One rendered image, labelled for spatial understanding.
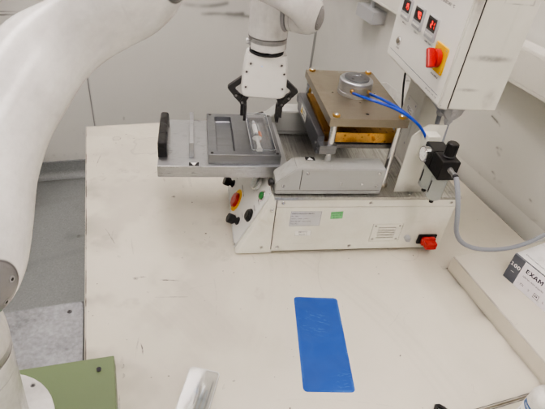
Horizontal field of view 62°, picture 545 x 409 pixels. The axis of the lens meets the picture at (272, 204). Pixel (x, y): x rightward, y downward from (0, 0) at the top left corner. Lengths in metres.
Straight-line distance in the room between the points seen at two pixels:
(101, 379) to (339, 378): 0.44
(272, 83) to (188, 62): 1.51
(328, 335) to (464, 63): 0.61
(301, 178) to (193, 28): 1.58
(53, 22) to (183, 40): 1.94
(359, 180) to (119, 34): 0.66
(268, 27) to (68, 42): 0.51
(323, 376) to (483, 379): 0.33
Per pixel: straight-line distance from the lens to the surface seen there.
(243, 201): 1.18
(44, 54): 0.56
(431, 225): 1.22
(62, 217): 2.51
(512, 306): 1.17
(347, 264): 1.16
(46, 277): 2.21
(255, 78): 1.04
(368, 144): 1.09
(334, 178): 1.03
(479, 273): 1.21
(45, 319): 1.05
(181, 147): 1.10
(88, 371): 0.91
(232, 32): 2.52
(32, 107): 0.56
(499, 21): 1.01
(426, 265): 1.23
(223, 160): 1.04
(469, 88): 1.04
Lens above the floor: 1.54
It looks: 37 degrees down
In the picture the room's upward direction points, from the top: 7 degrees clockwise
